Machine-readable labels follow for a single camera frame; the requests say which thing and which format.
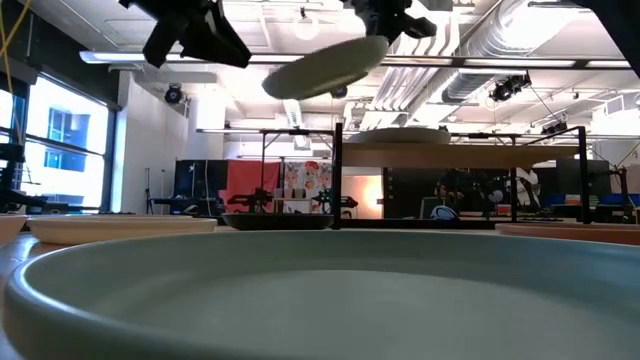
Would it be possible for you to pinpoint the person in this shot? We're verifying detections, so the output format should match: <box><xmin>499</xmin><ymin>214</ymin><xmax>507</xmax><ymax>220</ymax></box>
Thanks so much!
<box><xmin>435</xmin><ymin>168</ymin><xmax>496</xmax><ymax>217</ymax></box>
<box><xmin>514</xmin><ymin>167</ymin><xmax>542</xmax><ymax>211</ymax></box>

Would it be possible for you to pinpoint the white ring lamp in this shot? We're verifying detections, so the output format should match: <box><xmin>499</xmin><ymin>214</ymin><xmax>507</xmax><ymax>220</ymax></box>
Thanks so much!
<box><xmin>291</xmin><ymin>13</ymin><xmax>321</xmax><ymax>42</ymax></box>

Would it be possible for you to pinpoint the blue table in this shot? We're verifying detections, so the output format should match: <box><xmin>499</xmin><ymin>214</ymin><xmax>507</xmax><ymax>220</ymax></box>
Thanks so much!
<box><xmin>547</xmin><ymin>192</ymin><xmax>640</xmax><ymax>210</ymax></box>

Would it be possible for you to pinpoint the floral partition panel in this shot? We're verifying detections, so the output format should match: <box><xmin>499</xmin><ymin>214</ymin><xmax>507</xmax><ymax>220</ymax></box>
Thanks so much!
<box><xmin>283</xmin><ymin>160</ymin><xmax>334</xmax><ymax>201</ymax></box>

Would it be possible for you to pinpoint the terracotta plate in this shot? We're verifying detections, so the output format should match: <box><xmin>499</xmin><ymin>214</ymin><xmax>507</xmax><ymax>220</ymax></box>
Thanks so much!
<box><xmin>494</xmin><ymin>222</ymin><xmax>640</xmax><ymax>247</ymax></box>

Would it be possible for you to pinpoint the sage green plate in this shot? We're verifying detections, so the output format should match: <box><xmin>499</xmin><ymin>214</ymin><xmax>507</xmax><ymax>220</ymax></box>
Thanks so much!
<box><xmin>2</xmin><ymin>229</ymin><xmax>640</xmax><ymax>360</ymax></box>

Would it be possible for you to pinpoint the white LED light strip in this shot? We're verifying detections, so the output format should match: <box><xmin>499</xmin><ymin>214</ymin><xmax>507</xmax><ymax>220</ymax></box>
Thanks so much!
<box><xmin>384</xmin><ymin>55</ymin><xmax>454</xmax><ymax>66</ymax></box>
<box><xmin>249</xmin><ymin>53</ymin><xmax>304</xmax><ymax>64</ymax></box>
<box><xmin>464</xmin><ymin>57</ymin><xmax>576</xmax><ymax>69</ymax></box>
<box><xmin>79</xmin><ymin>50</ymin><xmax>206</xmax><ymax>64</ymax></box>
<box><xmin>587</xmin><ymin>59</ymin><xmax>632</xmax><ymax>70</ymax></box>

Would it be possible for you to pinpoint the blue white ball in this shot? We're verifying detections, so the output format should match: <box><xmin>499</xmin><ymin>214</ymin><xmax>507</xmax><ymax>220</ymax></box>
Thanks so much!
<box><xmin>430</xmin><ymin>204</ymin><xmax>459</xmax><ymax>221</ymax></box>

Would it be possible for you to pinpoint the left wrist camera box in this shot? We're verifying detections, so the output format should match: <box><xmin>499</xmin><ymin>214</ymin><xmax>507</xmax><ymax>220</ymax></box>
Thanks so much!
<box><xmin>142</xmin><ymin>19</ymin><xmax>177</xmax><ymax>70</ymax></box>

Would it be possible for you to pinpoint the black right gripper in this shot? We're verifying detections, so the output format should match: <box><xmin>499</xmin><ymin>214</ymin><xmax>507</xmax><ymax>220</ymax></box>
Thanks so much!
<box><xmin>343</xmin><ymin>0</ymin><xmax>432</xmax><ymax>47</ymax></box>

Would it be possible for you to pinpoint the black machine stand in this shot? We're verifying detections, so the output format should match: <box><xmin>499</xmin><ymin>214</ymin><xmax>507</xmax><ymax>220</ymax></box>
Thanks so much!
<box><xmin>0</xmin><ymin>142</ymin><xmax>26</xmax><ymax>214</ymax></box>

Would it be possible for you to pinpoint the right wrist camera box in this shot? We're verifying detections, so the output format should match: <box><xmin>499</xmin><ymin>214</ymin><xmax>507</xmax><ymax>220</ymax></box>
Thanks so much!
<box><xmin>401</xmin><ymin>14</ymin><xmax>439</xmax><ymax>40</ymax></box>

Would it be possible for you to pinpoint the silver ventilation duct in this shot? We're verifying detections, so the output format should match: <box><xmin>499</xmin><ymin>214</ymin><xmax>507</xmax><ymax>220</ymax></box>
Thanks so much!
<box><xmin>442</xmin><ymin>0</ymin><xmax>596</xmax><ymax>104</ymax></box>

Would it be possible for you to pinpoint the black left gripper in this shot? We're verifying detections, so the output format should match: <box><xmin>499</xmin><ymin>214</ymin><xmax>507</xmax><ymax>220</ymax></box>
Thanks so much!
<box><xmin>119</xmin><ymin>0</ymin><xmax>253</xmax><ymax>70</ymax></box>

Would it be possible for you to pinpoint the red partition panel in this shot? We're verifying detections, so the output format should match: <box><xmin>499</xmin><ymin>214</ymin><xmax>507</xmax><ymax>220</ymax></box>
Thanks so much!
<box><xmin>225</xmin><ymin>159</ymin><xmax>281</xmax><ymax>214</ymax></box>

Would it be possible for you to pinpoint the black ceiling lamp cluster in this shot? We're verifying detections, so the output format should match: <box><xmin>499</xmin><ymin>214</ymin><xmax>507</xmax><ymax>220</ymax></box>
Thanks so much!
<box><xmin>488</xmin><ymin>72</ymin><xmax>533</xmax><ymax>104</ymax></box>
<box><xmin>541</xmin><ymin>119</ymin><xmax>570</xmax><ymax>136</ymax></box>

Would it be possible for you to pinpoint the black partition panel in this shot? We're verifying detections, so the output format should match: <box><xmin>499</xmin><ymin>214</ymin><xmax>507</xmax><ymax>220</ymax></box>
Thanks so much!
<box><xmin>173</xmin><ymin>158</ymin><xmax>229</xmax><ymax>217</ymax></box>

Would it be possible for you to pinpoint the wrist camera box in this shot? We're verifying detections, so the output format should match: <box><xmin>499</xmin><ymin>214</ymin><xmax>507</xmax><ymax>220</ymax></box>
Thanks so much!
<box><xmin>142</xmin><ymin>19</ymin><xmax>177</xmax><ymax>70</ymax></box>
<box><xmin>401</xmin><ymin>14</ymin><xmax>439</xmax><ymax>40</ymax></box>

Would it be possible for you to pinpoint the wooden shelf with black frame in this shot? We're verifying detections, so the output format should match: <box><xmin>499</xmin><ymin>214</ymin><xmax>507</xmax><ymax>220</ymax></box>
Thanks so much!
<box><xmin>332</xmin><ymin>122</ymin><xmax>594</xmax><ymax>231</ymax></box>

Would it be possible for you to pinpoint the black background rig frame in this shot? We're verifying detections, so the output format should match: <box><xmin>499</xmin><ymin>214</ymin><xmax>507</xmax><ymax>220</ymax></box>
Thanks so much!
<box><xmin>196</xmin><ymin>127</ymin><xmax>336</xmax><ymax>201</ymax></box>

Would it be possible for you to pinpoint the black overhead frame bar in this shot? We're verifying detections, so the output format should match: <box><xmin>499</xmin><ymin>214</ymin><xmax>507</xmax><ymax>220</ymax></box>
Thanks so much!
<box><xmin>79</xmin><ymin>49</ymin><xmax>632</xmax><ymax>70</ymax></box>

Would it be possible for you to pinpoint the cream white plate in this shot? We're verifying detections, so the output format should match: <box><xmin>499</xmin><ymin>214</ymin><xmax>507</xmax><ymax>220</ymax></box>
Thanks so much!
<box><xmin>27</xmin><ymin>214</ymin><xmax>219</xmax><ymax>247</ymax></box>

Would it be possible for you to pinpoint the wide black partition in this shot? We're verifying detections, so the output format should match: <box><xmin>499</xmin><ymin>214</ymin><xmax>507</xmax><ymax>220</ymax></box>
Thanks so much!
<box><xmin>382</xmin><ymin>168</ymin><xmax>441</xmax><ymax>220</ymax></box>

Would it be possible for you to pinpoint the dark brown plate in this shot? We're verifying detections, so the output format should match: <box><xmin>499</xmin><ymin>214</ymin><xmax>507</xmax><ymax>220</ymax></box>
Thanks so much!
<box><xmin>221</xmin><ymin>213</ymin><xmax>335</xmax><ymax>232</ymax></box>

